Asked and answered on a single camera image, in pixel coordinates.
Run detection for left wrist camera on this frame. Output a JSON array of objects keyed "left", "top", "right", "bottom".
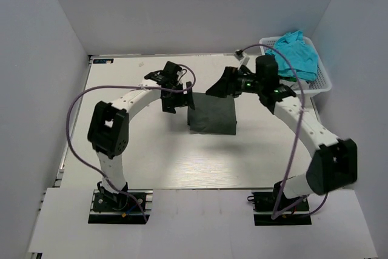
[{"left": 144, "top": 61, "right": 187, "bottom": 86}]

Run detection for dark grey t shirt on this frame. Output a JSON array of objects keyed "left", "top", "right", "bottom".
[{"left": 187, "top": 92, "right": 237, "bottom": 135}]

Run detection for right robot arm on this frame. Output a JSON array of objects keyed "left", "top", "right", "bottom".
[{"left": 206, "top": 66, "right": 358, "bottom": 210}]

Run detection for turquoise t shirt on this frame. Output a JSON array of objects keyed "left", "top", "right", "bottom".
[{"left": 273, "top": 30, "right": 318, "bottom": 81}]

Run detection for blue table label sticker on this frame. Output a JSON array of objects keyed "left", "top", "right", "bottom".
[{"left": 93, "top": 58, "right": 114, "bottom": 64}]

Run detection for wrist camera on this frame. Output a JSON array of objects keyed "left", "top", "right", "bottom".
[
  {"left": 144, "top": 61, "right": 187, "bottom": 86},
  {"left": 234, "top": 50, "right": 279, "bottom": 87}
]

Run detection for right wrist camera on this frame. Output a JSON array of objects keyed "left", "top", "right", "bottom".
[{"left": 234, "top": 50, "right": 279, "bottom": 87}]

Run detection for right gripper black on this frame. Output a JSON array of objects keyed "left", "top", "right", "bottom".
[{"left": 206, "top": 67, "right": 264, "bottom": 99}]

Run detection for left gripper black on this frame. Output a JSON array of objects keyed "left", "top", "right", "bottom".
[{"left": 162, "top": 82, "right": 195, "bottom": 114}]

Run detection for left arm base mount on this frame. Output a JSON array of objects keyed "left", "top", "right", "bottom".
[{"left": 88, "top": 190, "right": 153, "bottom": 225}]

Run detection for light grey t shirt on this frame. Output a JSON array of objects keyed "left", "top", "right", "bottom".
[{"left": 290, "top": 80, "right": 309, "bottom": 92}]

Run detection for white plastic basket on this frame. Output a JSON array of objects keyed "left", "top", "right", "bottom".
[{"left": 259, "top": 36, "right": 332, "bottom": 97}]

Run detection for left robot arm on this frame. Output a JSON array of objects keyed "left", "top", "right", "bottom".
[{"left": 87, "top": 80, "right": 195, "bottom": 210}]

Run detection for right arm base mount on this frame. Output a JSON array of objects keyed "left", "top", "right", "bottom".
[{"left": 247, "top": 191, "right": 312, "bottom": 226}]

